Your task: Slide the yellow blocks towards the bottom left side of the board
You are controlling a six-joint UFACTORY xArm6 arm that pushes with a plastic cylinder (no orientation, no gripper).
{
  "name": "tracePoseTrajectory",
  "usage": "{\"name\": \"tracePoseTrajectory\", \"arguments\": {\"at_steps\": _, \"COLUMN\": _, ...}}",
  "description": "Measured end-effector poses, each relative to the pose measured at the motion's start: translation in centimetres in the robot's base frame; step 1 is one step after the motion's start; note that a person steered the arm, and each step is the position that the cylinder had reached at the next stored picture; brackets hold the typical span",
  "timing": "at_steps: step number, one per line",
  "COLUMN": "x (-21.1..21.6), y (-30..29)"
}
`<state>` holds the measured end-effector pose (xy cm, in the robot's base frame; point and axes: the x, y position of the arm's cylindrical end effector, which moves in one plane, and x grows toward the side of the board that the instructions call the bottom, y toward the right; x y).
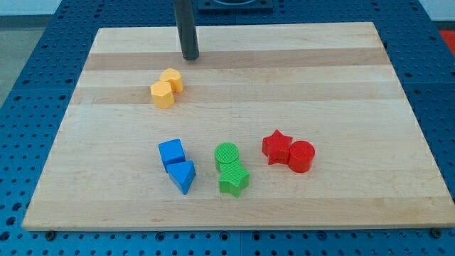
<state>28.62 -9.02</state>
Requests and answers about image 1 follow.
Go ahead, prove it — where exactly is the wooden board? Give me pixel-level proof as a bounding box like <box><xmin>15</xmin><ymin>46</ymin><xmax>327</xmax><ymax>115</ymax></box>
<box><xmin>22</xmin><ymin>22</ymin><xmax>454</xmax><ymax>231</ymax></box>

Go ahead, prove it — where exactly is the green cylinder block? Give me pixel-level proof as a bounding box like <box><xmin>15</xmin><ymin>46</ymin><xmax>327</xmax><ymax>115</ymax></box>
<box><xmin>214</xmin><ymin>142</ymin><xmax>240</xmax><ymax>172</ymax></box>

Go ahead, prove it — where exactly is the green star block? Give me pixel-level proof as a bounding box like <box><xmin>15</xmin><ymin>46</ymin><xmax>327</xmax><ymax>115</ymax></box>
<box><xmin>218</xmin><ymin>160</ymin><xmax>250</xmax><ymax>198</ymax></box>

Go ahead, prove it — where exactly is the red star block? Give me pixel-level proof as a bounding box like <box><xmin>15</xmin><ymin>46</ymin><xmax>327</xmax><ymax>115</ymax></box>
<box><xmin>262</xmin><ymin>129</ymin><xmax>293</xmax><ymax>165</ymax></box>

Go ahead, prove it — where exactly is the blue cube block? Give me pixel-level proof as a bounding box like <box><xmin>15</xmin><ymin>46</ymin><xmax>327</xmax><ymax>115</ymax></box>
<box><xmin>158</xmin><ymin>139</ymin><xmax>186</xmax><ymax>173</ymax></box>

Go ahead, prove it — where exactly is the blue triangle block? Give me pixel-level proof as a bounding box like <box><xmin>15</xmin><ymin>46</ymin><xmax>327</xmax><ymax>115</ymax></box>
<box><xmin>167</xmin><ymin>161</ymin><xmax>196</xmax><ymax>195</ymax></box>

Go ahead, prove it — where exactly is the yellow hexagon block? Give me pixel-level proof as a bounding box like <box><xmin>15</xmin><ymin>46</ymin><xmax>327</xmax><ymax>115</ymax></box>
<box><xmin>150</xmin><ymin>81</ymin><xmax>175</xmax><ymax>109</ymax></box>

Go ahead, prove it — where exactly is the red cylinder block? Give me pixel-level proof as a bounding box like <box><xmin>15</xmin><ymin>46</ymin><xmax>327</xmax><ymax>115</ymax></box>
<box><xmin>288</xmin><ymin>141</ymin><xmax>316</xmax><ymax>173</ymax></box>

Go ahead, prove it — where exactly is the yellow heart block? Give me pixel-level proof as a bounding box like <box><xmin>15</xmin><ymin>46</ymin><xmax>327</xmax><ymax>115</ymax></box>
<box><xmin>159</xmin><ymin>68</ymin><xmax>184</xmax><ymax>92</ymax></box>

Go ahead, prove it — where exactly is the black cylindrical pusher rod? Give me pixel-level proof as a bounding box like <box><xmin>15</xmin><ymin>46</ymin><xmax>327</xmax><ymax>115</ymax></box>
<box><xmin>173</xmin><ymin>0</ymin><xmax>199</xmax><ymax>60</ymax></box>

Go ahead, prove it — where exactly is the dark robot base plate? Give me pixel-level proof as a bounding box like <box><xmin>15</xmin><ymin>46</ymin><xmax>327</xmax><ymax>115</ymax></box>
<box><xmin>197</xmin><ymin>0</ymin><xmax>274</xmax><ymax>13</ymax></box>

